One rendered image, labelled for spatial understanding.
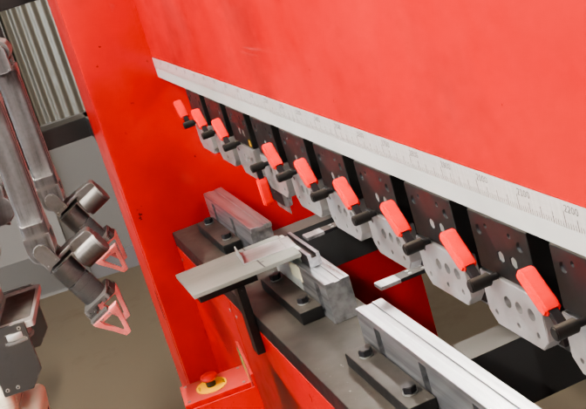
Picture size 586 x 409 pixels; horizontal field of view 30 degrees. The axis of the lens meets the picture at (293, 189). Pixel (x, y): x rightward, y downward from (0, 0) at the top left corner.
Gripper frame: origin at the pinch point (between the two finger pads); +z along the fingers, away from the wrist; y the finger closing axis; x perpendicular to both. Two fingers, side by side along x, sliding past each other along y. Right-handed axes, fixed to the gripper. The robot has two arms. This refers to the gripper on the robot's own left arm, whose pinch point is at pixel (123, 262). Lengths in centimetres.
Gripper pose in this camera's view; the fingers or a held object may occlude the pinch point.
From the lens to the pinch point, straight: 283.9
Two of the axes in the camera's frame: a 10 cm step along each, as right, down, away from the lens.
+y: -1.6, -2.4, 9.6
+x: -7.2, 6.9, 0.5
